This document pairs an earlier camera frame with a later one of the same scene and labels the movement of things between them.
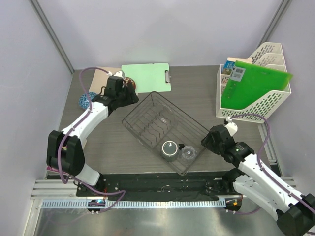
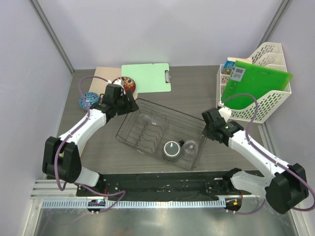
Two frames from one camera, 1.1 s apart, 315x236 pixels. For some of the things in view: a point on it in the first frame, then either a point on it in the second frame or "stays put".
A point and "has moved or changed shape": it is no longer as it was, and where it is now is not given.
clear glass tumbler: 188,154 has moved or changed shape
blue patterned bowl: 83,102 stays put
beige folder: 100,78 stays put
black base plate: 163,186 stays put
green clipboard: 149,77 stays put
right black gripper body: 209,142 to 207,132
